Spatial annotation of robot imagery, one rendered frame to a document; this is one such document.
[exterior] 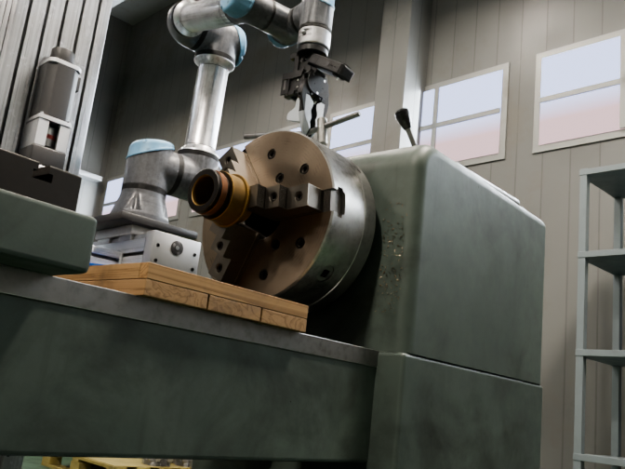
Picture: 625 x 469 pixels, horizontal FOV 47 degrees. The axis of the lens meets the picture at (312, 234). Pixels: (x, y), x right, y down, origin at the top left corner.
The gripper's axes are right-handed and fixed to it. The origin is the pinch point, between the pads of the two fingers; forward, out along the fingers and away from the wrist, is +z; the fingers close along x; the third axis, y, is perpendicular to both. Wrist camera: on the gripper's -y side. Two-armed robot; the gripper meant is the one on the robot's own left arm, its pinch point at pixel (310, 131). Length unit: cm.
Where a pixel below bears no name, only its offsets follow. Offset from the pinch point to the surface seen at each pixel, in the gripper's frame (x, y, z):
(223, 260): 27.5, -8.1, 35.6
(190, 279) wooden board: 53, -30, 45
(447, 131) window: -343, 164, -157
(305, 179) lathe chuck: 23.5, -21.2, 21.0
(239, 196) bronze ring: 33.6, -16.3, 26.7
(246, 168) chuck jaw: 26.0, -8.9, 18.5
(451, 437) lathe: -9, -34, 61
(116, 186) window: -398, 672, -185
